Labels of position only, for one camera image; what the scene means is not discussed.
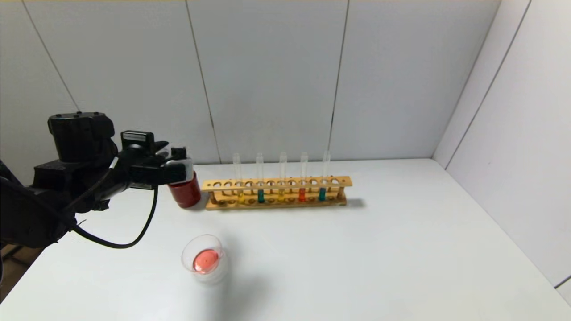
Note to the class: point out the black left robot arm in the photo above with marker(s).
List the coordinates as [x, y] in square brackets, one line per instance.
[26, 209]

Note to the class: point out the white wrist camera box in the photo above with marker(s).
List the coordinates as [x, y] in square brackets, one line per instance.
[178, 171]

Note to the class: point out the wooden test tube rack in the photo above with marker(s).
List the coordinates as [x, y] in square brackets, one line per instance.
[276, 183]

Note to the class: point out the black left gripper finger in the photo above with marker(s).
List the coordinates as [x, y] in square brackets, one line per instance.
[178, 153]

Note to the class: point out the clear glass beaker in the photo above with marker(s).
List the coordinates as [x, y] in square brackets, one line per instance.
[206, 263]

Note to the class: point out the test tube yellow pigment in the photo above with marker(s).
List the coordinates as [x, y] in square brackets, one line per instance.
[241, 196]
[282, 195]

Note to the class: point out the test tube red pigment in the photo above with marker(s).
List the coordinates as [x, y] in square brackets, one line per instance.
[302, 195]

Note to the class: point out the dark red cup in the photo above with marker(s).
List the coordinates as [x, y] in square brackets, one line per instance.
[185, 196]

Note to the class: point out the test tube green pigment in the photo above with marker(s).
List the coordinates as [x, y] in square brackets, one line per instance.
[261, 196]
[322, 194]

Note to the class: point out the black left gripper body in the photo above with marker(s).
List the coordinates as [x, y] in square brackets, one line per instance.
[177, 170]

